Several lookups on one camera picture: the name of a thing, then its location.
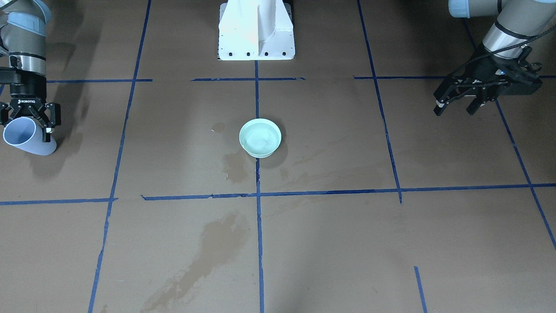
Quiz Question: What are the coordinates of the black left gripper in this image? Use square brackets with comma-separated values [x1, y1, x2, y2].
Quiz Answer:
[433, 46, 543, 116]

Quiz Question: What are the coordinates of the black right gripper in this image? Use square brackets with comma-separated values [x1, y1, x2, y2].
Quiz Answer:
[0, 97, 61, 143]

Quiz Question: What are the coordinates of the light blue plastic cup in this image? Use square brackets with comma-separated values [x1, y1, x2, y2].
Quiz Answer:
[3, 117, 57, 155]

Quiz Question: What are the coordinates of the mint green bowl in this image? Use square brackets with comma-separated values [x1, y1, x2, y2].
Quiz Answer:
[239, 118, 282, 159]

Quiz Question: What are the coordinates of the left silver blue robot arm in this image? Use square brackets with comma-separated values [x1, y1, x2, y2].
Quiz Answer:
[434, 0, 556, 116]

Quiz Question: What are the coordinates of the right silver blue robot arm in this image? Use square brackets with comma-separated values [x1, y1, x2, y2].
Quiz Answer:
[0, 0, 61, 142]

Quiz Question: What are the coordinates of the brown paper table cover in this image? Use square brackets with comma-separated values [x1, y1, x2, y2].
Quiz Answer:
[0, 0, 556, 313]

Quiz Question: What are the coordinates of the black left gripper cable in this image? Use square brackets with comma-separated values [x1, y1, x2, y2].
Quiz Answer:
[452, 22, 556, 81]

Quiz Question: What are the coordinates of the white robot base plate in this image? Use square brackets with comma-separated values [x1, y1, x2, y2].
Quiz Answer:
[217, 0, 296, 61]

